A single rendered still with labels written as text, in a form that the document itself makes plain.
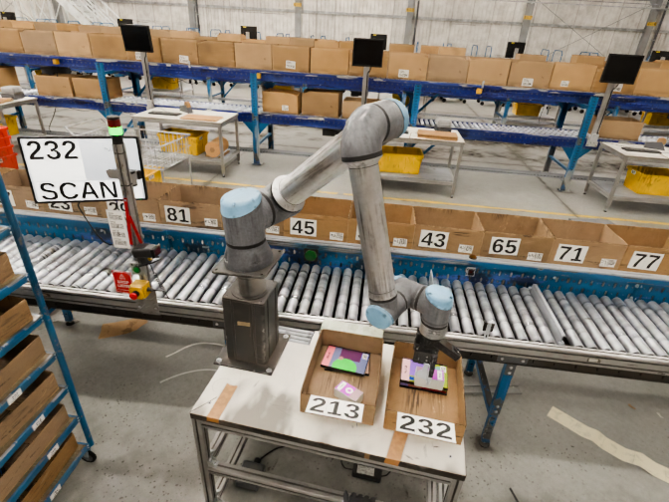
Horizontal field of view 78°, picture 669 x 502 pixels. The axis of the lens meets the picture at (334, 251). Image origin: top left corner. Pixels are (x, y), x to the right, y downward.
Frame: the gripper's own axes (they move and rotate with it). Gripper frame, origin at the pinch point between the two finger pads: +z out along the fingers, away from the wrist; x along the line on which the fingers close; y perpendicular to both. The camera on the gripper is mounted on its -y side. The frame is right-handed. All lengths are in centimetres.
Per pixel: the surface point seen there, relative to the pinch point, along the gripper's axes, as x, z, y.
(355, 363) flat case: -15.8, 14.7, 28.4
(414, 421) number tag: 15.0, 7.4, 3.9
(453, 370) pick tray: -24.7, 17.3, -13.2
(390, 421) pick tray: 11.5, 13.8, 11.6
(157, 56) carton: -529, -56, 423
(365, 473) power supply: -18, 90, 18
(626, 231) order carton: -145, -8, -120
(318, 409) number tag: 18.5, 6.6, 37.1
